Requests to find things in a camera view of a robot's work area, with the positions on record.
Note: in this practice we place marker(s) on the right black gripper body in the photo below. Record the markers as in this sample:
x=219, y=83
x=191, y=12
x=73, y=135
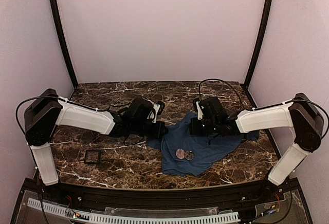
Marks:
x=196, y=126

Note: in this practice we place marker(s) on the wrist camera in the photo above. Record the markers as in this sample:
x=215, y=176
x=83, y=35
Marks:
x=156, y=110
x=197, y=107

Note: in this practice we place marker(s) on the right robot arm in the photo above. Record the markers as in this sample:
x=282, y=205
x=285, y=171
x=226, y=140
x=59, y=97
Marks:
x=308, y=119

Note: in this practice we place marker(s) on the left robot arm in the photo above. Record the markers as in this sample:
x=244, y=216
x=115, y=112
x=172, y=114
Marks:
x=39, y=117

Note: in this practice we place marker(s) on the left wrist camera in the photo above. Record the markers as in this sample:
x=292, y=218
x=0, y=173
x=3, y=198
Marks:
x=156, y=110

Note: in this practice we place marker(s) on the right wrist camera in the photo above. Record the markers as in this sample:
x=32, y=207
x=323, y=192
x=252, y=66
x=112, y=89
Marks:
x=197, y=107

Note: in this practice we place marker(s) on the white slotted cable duct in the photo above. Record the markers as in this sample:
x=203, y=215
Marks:
x=117, y=215

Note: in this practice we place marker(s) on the right black frame post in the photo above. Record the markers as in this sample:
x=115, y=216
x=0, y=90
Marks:
x=258, y=42

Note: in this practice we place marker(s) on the black front rail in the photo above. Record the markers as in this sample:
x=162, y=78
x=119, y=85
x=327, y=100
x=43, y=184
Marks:
x=236, y=197

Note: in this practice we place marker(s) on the left black frame post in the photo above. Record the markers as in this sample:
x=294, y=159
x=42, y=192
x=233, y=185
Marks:
x=62, y=41

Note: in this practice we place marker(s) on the black frame post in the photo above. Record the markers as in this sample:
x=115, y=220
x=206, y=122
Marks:
x=258, y=42
x=62, y=41

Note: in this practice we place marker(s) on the black square box lower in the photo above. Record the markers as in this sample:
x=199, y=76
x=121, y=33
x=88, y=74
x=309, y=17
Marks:
x=92, y=157

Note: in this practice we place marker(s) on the blue garment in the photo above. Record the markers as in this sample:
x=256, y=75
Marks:
x=207, y=149

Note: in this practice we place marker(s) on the colourful floral round brooch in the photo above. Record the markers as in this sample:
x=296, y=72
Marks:
x=189, y=155

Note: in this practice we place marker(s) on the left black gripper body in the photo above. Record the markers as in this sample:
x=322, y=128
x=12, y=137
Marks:
x=156, y=129

